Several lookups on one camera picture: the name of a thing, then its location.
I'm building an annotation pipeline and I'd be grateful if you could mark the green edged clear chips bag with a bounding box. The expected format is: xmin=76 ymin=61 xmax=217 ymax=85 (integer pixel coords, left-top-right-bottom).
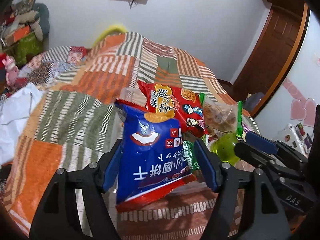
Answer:
xmin=202 ymin=96 xmax=243 ymax=138

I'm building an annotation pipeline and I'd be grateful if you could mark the green pea snack bag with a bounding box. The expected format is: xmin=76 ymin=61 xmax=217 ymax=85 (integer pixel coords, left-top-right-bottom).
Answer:
xmin=182 ymin=140 xmax=210 ymax=174

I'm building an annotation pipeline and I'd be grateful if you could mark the red instant noodle snack bag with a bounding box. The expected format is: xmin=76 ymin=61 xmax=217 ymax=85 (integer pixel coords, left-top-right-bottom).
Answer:
xmin=138 ymin=81 xmax=207 ymax=138

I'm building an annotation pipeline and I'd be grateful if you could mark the blue white snack bag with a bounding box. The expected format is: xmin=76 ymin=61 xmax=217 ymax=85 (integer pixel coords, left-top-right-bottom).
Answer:
xmin=114 ymin=99 xmax=196 ymax=212

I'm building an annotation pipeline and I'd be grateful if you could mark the purple egg roll pack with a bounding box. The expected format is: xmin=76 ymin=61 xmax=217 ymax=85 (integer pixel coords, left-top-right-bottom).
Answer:
xmin=242 ymin=121 xmax=261 ymax=135

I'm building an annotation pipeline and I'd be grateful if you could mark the white wardrobe with stickers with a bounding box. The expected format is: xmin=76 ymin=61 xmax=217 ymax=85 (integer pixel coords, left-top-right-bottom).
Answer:
xmin=255 ymin=11 xmax=319 ymax=139

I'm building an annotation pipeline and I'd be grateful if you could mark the striped patchwork bedspread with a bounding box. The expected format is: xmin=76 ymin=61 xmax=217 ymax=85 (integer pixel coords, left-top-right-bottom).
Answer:
xmin=3 ymin=31 xmax=266 ymax=240

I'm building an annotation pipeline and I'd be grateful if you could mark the clear plastic storage bin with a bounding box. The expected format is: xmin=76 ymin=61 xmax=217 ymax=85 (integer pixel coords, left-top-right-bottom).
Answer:
xmin=113 ymin=87 xmax=246 ymax=156

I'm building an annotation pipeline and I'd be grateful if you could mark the brown wooden door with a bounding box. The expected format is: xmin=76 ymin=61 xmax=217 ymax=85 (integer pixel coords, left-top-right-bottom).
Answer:
xmin=232 ymin=4 xmax=310 ymax=117

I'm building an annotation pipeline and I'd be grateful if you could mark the white shirt on bed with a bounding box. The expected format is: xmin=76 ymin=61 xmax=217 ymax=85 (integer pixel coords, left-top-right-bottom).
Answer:
xmin=0 ymin=82 xmax=43 ymax=165

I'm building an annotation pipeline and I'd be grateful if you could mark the checkered patchwork quilt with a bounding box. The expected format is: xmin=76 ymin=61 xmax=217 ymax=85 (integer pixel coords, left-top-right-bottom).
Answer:
xmin=17 ymin=46 xmax=87 ymax=86

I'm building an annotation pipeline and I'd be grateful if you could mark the pink plush toy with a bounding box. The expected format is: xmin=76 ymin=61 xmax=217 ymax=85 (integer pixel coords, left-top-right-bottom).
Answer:
xmin=2 ymin=56 xmax=19 ymax=87

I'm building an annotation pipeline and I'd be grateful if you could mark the yellow hoop behind bed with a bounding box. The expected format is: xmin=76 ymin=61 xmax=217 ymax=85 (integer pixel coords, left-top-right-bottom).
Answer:
xmin=92 ymin=24 xmax=127 ymax=47

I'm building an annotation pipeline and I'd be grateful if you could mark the green fabric box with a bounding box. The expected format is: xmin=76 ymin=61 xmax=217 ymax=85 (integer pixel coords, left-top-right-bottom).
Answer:
xmin=14 ymin=33 xmax=43 ymax=67

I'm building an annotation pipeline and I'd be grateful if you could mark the orange cardboard box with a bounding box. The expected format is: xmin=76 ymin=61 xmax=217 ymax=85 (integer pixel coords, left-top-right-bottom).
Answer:
xmin=4 ymin=25 xmax=30 ymax=47

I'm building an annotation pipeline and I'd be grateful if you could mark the grey green stuffed cushion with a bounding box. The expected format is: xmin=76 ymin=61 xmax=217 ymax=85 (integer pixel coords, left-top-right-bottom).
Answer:
xmin=15 ymin=3 xmax=50 ymax=42

